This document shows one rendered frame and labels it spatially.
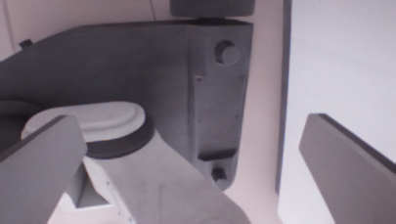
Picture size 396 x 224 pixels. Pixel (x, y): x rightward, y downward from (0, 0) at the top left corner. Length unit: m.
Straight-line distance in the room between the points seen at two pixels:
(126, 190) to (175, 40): 0.31
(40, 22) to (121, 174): 0.49
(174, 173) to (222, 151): 0.30
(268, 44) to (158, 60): 0.40
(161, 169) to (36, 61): 0.35
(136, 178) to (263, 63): 0.57
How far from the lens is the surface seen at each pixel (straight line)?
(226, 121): 0.53
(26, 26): 0.70
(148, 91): 0.48
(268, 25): 0.71
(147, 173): 0.31
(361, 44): 0.45
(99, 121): 0.36
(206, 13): 0.43
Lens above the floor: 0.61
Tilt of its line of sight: 59 degrees down
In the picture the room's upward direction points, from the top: 158 degrees clockwise
